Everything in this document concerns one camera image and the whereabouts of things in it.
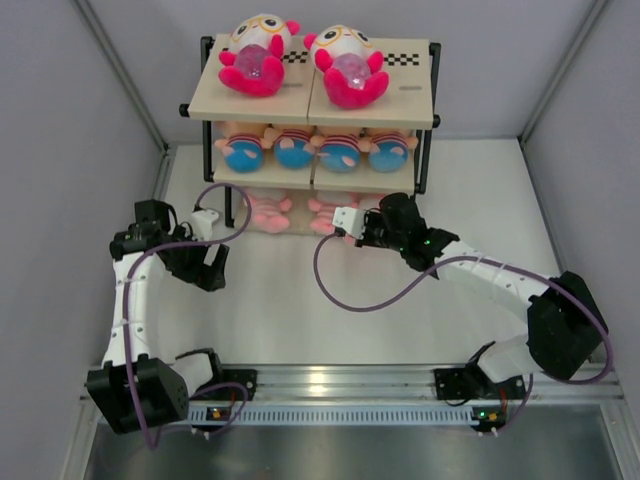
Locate boy plush striped shirt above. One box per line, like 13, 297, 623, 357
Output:
363, 128, 418, 173
214, 121, 272, 173
311, 126, 362, 173

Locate pink striped frog plush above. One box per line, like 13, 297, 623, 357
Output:
307, 191, 358, 235
246, 187, 293, 234

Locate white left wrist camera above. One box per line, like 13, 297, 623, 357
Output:
189, 209, 221, 241

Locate pink white glasses plush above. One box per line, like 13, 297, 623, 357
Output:
218, 13, 301, 97
303, 25, 390, 110

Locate beige three-tier shelf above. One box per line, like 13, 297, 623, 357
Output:
177, 35, 443, 237

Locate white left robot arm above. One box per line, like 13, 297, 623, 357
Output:
86, 200, 229, 434

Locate boy plush blue pants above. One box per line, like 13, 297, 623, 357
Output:
264, 125, 315, 169

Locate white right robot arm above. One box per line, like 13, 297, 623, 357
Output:
353, 193, 608, 397

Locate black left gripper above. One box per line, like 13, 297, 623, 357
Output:
166, 225, 228, 292

